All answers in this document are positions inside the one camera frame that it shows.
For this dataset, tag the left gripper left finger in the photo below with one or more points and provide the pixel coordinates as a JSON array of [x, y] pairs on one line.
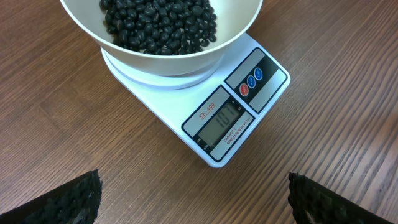
[[76, 201]]

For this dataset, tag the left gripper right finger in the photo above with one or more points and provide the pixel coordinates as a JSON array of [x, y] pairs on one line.
[[313, 203]]

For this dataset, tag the white digital kitchen scale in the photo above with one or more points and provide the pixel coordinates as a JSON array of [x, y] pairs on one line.
[[216, 110]]

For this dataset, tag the black beans in bowl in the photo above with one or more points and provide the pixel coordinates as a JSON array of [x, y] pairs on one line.
[[160, 27]]

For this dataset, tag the cream bowl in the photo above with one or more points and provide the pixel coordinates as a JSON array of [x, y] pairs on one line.
[[234, 17]]

